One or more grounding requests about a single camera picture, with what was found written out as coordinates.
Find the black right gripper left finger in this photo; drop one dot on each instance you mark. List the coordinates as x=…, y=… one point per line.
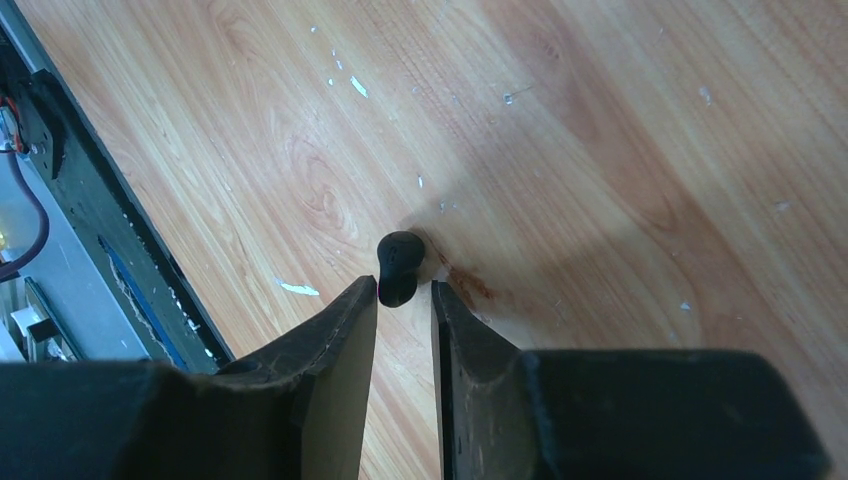
x=292, y=409

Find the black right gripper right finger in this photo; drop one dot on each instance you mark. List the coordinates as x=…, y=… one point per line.
x=510, y=413

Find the black earbud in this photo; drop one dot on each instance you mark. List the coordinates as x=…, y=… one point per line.
x=400, y=254

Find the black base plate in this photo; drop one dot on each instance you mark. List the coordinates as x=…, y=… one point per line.
x=113, y=287

